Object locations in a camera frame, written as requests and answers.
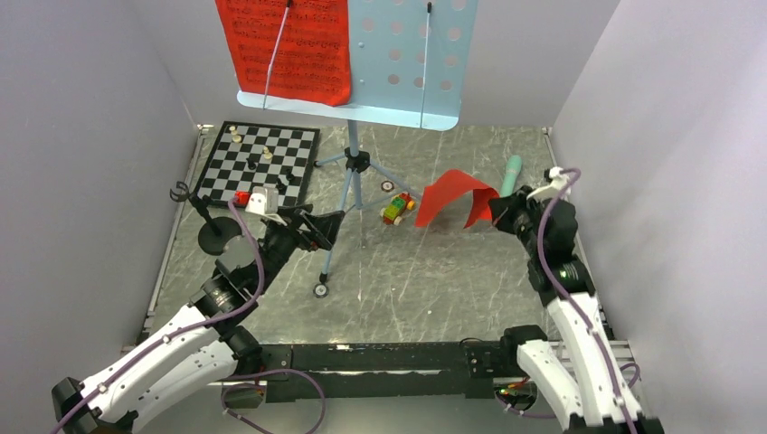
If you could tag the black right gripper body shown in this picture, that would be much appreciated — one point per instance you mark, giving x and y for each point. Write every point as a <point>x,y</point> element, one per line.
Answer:
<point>523,213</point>

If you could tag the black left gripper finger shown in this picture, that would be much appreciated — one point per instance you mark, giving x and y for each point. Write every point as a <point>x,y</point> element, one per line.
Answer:
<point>294,211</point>
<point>323,229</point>

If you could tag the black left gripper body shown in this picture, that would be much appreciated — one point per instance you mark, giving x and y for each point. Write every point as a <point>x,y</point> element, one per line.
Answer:
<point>281,240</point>

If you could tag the mint green microphone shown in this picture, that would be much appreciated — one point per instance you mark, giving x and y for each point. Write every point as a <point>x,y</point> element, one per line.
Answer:
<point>513,170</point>

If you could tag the red sheet music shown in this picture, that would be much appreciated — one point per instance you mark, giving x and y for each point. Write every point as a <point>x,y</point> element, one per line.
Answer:
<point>290,49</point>
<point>447,189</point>

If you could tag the black microphone stand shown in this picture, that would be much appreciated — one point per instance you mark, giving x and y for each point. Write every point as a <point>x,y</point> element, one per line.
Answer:
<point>216,232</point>

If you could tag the light blue music stand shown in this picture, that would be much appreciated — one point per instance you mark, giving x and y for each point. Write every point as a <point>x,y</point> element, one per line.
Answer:
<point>407,63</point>

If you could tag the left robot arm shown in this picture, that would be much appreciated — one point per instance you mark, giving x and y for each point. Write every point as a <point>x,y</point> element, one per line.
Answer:
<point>204,341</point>

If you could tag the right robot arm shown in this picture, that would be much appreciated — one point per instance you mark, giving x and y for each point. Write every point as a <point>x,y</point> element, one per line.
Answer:
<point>590,394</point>

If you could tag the black chess piece front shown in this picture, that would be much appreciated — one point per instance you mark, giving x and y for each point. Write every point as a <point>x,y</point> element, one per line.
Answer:
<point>280,186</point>

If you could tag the blue white poker chip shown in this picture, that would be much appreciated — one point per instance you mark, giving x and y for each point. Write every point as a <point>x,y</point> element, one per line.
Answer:
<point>320,290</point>

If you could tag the colourful toy brick car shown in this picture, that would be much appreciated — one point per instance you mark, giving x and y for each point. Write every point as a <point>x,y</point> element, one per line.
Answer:
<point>393,212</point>

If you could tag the black white chessboard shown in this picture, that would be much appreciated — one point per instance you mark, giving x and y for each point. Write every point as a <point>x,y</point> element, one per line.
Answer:
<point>226,172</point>

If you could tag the cream chess piece back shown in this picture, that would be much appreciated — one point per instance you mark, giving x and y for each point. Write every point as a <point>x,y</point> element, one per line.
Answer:
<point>235,134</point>

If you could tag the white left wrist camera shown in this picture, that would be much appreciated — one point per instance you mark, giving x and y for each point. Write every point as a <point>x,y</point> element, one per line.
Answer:
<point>260,200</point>

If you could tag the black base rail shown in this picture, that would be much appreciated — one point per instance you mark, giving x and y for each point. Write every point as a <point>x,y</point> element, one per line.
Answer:
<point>471,368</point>

